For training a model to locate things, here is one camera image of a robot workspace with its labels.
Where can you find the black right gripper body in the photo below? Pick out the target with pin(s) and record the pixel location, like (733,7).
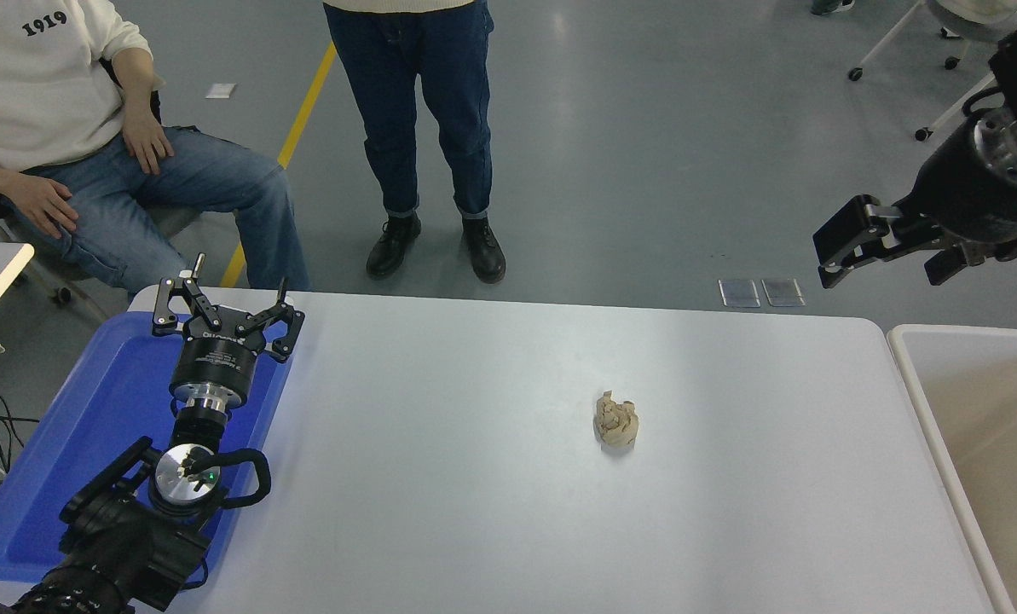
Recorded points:
(960,196)

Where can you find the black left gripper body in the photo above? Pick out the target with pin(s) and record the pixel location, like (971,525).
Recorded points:
(216,362)

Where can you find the tan paper ball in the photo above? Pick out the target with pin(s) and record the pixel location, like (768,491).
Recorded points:
(616,422)

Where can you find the person's left forearm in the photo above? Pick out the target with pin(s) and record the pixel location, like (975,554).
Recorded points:
(139,81)

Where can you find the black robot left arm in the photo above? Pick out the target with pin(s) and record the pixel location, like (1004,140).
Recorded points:
(116,546)

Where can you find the person's left hand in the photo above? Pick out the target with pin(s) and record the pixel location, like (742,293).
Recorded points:
(147,138)

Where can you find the person's right hand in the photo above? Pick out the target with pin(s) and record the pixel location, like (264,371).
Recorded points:
(43,203)

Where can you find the metal floor plate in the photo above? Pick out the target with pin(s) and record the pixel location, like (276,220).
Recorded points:
(739,293)
(782,292)

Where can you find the blue plastic tray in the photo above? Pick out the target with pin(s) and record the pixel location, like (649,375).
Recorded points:
(107,409)

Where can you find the white-legged wheeled chair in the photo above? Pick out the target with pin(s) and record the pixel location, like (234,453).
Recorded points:
(973,32)

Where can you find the large pale bin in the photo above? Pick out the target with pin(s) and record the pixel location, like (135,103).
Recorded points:
(985,426)

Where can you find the white paper scrap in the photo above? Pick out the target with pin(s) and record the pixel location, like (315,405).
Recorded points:
(221,90)

